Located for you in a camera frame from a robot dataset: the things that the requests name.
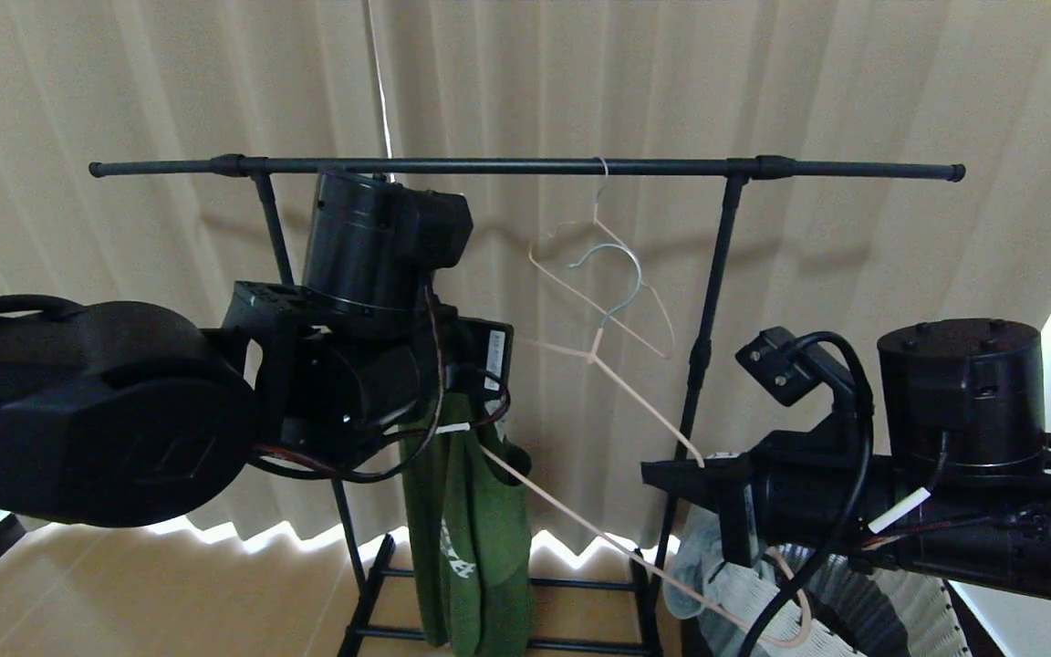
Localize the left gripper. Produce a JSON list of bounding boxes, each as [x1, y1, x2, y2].
[[284, 315, 515, 462]]

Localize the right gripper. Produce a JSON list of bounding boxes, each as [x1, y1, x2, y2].
[[717, 429, 1051, 599]]

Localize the green printed shirt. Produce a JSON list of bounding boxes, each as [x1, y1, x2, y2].
[[398, 388, 536, 657]]

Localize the pink clothes hanger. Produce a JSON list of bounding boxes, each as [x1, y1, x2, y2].
[[475, 244, 814, 651], [528, 157, 677, 361]]

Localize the white laundry basket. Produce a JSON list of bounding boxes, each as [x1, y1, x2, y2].
[[667, 452, 973, 657]]

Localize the black clothes rack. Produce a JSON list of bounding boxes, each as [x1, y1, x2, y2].
[[89, 153, 966, 657]]

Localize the pale grey garment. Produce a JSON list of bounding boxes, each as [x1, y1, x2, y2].
[[662, 529, 764, 657]]

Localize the beige curtain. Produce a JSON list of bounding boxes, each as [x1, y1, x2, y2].
[[0, 0, 1051, 553]]

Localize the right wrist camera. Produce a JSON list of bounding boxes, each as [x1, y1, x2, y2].
[[735, 327, 855, 439]]

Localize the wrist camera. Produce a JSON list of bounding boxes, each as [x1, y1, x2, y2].
[[416, 190, 474, 272], [735, 327, 855, 439]]

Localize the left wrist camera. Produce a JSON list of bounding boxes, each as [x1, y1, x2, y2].
[[416, 190, 474, 272]]

